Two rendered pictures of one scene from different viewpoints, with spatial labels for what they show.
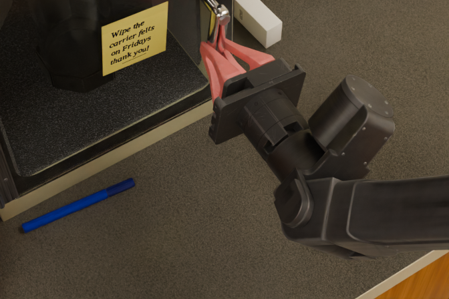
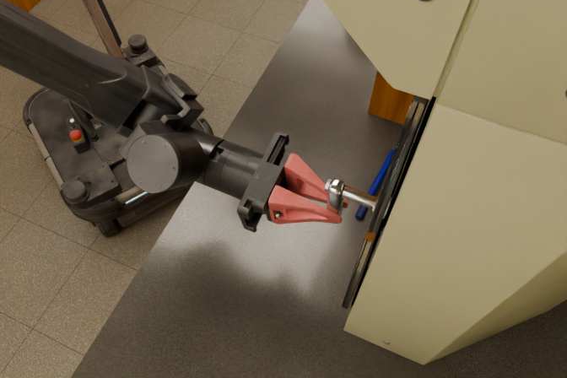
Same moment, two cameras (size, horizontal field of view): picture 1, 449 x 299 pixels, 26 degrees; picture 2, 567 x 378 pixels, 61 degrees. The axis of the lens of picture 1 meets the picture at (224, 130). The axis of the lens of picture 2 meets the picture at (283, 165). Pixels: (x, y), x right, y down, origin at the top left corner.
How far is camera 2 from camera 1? 0.89 m
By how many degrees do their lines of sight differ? 63
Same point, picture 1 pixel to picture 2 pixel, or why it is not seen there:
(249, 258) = not seen: hidden behind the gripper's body
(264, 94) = (256, 166)
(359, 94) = (157, 147)
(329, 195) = (148, 81)
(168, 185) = (335, 231)
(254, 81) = (269, 166)
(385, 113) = (132, 158)
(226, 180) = (299, 260)
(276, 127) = (229, 148)
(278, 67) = (259, 193)
